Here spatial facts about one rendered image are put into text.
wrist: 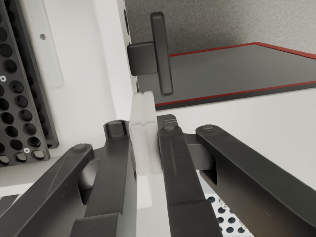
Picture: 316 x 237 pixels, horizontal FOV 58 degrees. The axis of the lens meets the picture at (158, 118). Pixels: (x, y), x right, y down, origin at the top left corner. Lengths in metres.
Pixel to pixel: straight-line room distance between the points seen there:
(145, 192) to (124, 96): 0.10
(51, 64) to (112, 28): 0.12
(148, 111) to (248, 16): 1.09
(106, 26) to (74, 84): 0.13
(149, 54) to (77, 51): 0.11
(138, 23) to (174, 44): 0.16
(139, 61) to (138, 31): 0.91
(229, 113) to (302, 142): 0.13
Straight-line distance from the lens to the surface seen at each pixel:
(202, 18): 1.19
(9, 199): 0.38
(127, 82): 0.24
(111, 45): 0.24
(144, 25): 1.16
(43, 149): 0.31
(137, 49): 0.25
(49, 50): 0.33
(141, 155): 0.15
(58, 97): 0.35
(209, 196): 0.46
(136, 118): 0.16
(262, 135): 0.48
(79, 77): 0.34
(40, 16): 0.33
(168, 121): 0.17
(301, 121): 0.49
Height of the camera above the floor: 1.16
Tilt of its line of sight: 70 degrees down
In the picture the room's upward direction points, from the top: 172 degrees clockwise
